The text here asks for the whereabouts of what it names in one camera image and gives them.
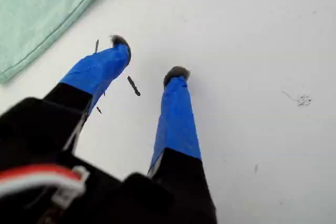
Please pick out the mint green t-shirt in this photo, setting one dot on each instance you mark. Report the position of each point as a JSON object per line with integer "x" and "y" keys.
{"x": 39, "y": 11}

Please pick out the long black debris fleck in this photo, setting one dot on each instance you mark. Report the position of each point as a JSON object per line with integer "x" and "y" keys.
{"x": 134, "y": 85}

